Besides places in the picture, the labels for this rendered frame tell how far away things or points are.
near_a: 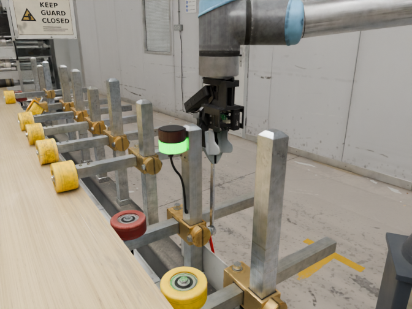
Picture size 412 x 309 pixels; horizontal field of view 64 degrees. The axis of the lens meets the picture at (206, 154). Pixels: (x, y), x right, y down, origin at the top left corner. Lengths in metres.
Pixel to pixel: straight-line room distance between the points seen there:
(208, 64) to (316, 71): 3.03
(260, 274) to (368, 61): 2.97
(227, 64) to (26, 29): 2.56
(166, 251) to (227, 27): 0.64
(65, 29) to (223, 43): 2.56
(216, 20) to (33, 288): 0.59
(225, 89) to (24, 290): 0.52
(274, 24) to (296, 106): 3.18
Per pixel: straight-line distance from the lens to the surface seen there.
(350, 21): 0.92
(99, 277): 0.65
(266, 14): 0.73
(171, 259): 0.99
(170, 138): 0.69
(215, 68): 0.72
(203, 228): 0.81
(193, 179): 0.76
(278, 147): 0.53
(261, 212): 0.58
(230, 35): 0.73
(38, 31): 3.16
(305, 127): 3.85
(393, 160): 3.47
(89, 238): 0.76
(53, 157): 1.18
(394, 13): 0.96
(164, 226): 0.84
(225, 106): 0.73
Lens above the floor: 1.30
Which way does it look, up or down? 20 degrees down
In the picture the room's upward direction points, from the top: straight up
